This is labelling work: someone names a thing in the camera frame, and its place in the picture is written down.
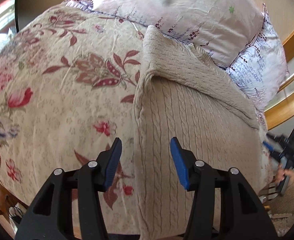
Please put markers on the wooden headboard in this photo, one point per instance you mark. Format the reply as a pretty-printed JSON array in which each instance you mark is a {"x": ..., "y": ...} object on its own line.
[{"x": 290, "y": 80}]

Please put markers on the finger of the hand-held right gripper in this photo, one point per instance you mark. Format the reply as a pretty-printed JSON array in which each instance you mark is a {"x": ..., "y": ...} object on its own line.
[{"x": 268, "y": 147}]

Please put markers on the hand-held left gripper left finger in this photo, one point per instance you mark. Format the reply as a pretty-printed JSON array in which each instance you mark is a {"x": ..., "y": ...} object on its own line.
[{"x": 112, "y": 165}]

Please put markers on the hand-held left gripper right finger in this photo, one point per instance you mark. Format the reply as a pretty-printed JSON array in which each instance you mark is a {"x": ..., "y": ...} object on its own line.
[{"x": 180, "y": 165}]

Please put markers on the beige textured rug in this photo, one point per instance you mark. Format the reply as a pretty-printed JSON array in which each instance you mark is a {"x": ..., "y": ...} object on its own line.
[{"x": 285, "y": 205}]

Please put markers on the floral bed cover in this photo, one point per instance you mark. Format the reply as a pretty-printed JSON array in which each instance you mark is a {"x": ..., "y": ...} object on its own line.
[{"x": 59, "y": 100}]

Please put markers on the person's right hand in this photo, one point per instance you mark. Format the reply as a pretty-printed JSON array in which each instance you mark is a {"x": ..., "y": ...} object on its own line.
[{"x": 285, "y": 176}]

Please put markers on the small white lavender-print pillow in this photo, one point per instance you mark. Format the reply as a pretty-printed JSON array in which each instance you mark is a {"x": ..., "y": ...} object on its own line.
[{"x": 260, "y": 65}]

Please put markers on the large white lavender-print pillow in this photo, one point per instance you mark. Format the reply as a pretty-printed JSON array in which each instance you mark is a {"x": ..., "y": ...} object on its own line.
[{"x": 177, "y": 12}]

